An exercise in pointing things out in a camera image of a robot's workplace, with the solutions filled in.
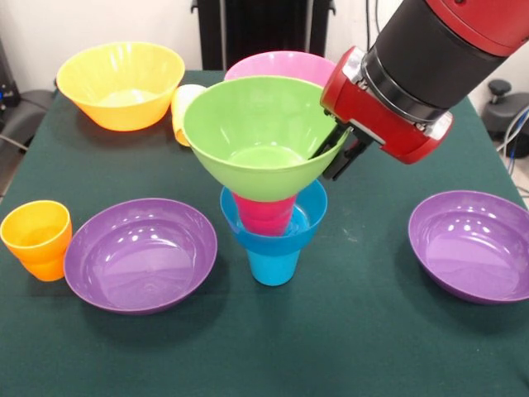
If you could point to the black equipment box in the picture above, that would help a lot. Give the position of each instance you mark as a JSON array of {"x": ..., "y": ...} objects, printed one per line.
[{"x": 6, "y": 82}]

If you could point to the green plastic bowl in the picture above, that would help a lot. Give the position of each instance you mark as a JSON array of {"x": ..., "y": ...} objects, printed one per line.
[{"x": 256, "y": 178}]

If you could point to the yellow orange plastic cup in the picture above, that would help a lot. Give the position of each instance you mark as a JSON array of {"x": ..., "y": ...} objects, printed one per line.
[{"x": 179, "y": 107}]

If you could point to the black grey chair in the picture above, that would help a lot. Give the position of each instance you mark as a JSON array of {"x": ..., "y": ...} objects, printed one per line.
[{"x": 25, "y": 116}]

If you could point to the small blue plastic bowl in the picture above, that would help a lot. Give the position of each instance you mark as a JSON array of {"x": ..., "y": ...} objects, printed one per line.
[{"x": 273, "y": 244}]

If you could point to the large pink plastic bowl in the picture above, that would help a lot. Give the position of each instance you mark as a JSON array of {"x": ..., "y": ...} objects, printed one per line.
[{"x": 281, "y": 66}]

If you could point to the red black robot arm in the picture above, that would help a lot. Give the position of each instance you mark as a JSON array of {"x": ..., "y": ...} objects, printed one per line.
[{"x": 442, "y": 54}]

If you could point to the large orange plastic bowl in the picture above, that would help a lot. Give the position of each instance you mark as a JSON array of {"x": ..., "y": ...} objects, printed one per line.
[{"x": 120, "y": 113}]

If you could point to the black stand with knob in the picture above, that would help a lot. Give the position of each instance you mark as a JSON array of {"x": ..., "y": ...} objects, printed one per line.
[{"x": 504, "y": 111}]

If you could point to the blue plastic cup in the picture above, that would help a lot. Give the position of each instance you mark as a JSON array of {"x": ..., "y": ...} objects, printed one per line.
[{"x": 273, "y": 271}]

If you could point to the red plastic cup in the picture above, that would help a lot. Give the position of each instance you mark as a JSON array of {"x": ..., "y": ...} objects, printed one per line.
[{"x": 264, "y": 217}]

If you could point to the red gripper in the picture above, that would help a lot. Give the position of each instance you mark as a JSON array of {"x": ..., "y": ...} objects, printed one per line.
[{"x": 372, "y": 116}]

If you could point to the dark green tablecloth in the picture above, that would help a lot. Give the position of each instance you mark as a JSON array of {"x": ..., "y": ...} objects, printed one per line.
[{"x": 314, "y": 351}]

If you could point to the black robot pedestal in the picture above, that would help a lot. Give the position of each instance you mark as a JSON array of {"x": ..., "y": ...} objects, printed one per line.
[{"x": 264, "y": 25}]

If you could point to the shallow purple plastic bowl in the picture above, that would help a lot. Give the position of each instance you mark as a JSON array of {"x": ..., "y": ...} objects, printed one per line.
[
  {"x": 475, "y": 260},
  {"x": 140, "y": 273}
]

